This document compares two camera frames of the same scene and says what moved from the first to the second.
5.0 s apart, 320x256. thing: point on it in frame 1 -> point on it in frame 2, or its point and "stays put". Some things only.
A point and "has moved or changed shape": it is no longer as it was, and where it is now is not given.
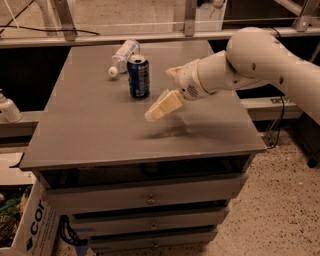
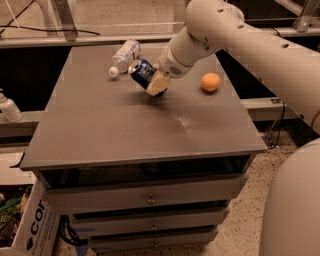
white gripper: x=186 y=81 -> x=167 y=67
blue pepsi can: x=139 y=75 has moved or changed shape
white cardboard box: x=37 y=229 stays put
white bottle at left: x=9 y=110 stays put
